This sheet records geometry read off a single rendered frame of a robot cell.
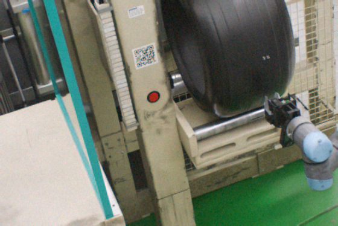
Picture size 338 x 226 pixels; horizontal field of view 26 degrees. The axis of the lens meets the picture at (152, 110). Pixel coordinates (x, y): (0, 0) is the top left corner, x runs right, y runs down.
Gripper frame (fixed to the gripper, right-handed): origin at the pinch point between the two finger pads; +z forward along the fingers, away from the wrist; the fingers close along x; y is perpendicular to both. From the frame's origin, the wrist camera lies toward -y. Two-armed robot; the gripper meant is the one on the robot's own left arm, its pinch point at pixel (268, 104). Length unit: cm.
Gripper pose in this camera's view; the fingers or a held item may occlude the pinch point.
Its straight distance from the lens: 234.8
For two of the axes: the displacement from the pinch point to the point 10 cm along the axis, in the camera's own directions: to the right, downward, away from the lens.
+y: -2.0, -8.5, -4.9
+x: -9.4, 3.2, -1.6
